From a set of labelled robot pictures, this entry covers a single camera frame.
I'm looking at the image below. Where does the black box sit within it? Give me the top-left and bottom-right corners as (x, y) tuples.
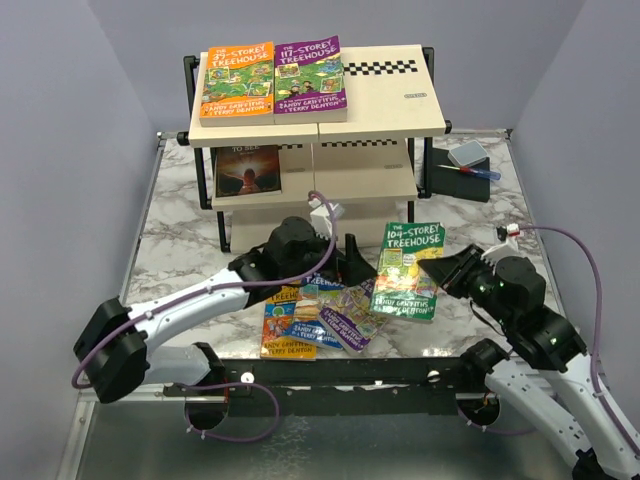
(427, 148), (491, 203)

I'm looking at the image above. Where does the blue 91-Storey Treehouse book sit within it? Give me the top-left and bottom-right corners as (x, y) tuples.
(283, 274), (345, 350)

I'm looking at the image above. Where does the yellow 130-Storey Treehouse book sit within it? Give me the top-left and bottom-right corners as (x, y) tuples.
(260, 286), (316, 361)

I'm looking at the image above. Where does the red blue screwdriver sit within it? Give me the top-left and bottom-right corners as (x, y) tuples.
(438, 165), (501, 181)

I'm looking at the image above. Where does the grey small case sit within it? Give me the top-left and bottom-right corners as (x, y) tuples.
(447, 140), (489, 167)

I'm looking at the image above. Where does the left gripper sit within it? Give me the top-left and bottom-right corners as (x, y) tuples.
(282, 227), (378, 288)

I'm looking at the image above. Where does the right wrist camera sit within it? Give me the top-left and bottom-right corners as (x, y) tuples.
(481, 223), (520, 265)

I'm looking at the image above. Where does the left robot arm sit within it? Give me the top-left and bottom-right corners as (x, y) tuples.
(71, 216), (376, 404)

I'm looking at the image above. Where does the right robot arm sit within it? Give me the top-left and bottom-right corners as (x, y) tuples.
(418, 240), (639, 479)

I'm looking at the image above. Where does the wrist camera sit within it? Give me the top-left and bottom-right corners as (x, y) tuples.
(481, 223), (520, 265)
(309, 198), (344, 240)

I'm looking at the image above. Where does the dark Three Days To See book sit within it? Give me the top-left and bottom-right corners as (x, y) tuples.
(215, 145), (282, 198)

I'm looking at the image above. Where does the beige three-tier shelf rack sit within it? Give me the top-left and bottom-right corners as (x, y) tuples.
(178, 45), (445, 253)

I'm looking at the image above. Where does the lilac Treehouse book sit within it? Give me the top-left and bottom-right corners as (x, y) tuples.
(318, 279), (388, 354)

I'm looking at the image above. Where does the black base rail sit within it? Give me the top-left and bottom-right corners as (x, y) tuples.
(164, 355), (501, 417)

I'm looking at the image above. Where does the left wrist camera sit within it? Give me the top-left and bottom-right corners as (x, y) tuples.
(309, 198), (344, 240)

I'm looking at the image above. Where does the orange 39-Storey Treehouse book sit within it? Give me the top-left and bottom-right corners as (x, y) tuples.
(199, 41), (275, 127)

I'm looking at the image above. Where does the green 104-Storey Treehouse book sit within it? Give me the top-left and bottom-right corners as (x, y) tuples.
(370, 222), (446, 323)

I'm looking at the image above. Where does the purple 117-Storey Treehouse book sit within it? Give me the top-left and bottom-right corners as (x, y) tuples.
(274, 35), (348, 125)

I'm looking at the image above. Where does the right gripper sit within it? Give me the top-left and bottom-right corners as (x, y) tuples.
(420, 241), (516, 327)

